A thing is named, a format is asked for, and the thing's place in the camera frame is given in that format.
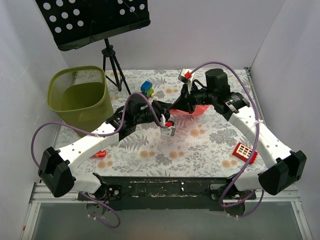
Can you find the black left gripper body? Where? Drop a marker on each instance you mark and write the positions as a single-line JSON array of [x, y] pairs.
[[158, 110]]

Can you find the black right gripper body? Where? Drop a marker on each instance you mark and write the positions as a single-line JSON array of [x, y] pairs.
[[185, 97]]

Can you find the red plastic trash bag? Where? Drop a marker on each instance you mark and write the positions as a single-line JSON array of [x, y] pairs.
[[199, 110]]

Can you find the red trash bag roll remainder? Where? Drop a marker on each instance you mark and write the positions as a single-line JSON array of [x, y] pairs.
[[100, 154]]

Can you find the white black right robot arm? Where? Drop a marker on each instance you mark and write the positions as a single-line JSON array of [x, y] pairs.
[[284, 167]]

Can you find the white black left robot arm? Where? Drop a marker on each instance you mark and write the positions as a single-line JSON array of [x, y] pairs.
[[57, 167]]

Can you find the olive green mesh trash bin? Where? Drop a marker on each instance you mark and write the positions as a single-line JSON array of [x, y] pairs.
[[80, 97]]

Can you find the colourful toy brick car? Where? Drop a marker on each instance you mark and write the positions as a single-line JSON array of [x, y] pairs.
[[147, 89]]

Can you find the floral patterned table mat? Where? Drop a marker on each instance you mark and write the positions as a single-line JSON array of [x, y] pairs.
[[202, 145]]

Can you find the red white toy block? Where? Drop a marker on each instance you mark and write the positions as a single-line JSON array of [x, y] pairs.
[[242, 152]]

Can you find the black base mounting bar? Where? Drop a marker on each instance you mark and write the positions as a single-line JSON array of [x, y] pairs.
[[161, 193]]

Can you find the black perforated music stand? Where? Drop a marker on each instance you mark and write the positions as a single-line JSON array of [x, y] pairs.
[[78, 23]]

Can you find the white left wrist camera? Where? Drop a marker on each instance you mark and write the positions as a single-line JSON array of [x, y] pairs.
[[168, 129]]

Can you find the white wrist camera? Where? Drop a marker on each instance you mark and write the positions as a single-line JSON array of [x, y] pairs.
[[186, 77], [168, 129]]

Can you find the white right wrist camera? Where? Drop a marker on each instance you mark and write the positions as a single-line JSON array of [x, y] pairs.
[[186, 77]]

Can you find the aluminium frame rail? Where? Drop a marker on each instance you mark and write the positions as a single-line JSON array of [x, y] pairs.
[[41, 195]]

